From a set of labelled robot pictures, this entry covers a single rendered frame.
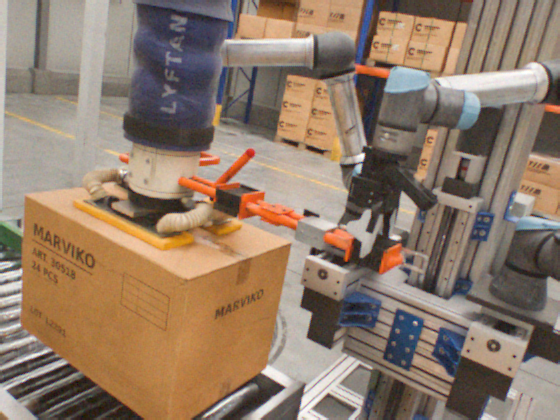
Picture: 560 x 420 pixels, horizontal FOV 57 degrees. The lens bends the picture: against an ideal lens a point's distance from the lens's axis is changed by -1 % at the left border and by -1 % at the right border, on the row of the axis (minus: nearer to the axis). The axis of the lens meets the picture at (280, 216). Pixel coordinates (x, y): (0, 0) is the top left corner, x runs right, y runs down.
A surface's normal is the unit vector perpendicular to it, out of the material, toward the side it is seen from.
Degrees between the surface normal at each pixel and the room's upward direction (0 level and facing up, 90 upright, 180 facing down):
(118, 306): 90
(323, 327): 90
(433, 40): 94
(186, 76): 103
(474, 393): 90
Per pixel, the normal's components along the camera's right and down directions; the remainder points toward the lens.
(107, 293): -0.55, 0.15
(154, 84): -0.07, 0.01
